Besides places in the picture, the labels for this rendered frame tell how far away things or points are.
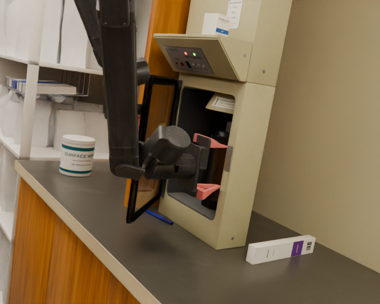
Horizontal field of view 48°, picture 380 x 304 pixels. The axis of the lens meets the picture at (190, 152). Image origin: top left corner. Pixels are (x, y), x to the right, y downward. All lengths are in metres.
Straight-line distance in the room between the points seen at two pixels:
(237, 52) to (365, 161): 0.55
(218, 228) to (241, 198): 0.11
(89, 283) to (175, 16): 0.86
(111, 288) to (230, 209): 0.38
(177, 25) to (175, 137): 0.67
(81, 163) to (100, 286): 0.65
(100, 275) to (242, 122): 0.57
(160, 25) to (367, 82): 0.67
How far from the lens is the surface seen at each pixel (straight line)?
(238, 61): 1.12
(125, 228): 1.28
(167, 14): 1.43
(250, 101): 1.17
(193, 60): 1.24
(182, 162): 0.92
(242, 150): 1.18
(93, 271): 1.29
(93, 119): 2.36
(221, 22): 1.17
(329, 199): 1.49
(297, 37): 1.64
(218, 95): 1.28
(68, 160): 1.77
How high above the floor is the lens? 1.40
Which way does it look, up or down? 10 degrees down
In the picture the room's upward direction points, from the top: 9 degrees clockwise
